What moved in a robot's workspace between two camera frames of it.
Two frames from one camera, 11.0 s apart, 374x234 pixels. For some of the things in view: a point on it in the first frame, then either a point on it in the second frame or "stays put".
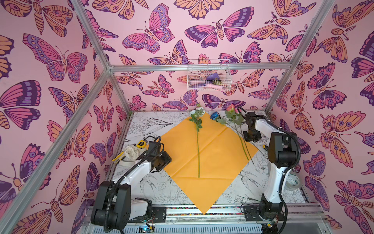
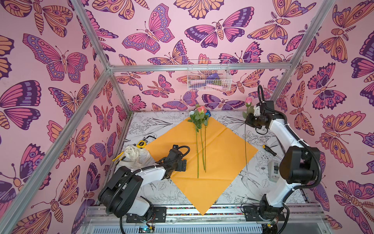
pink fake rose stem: (234, 114) -> (201, 110)
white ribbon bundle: (131, 153) stays put
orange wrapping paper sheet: (204, 158) stays put
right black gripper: (251, 135) -> (252, 120)
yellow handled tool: (119, 157) stays put
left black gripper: (167, 159) -> (181, 166)
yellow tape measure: (141, 144) stays put
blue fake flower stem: (215, 116) -> (208, 114)
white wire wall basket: (211, 74) stays put
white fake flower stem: (196, 114) stays put
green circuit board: (144, 229) stays put
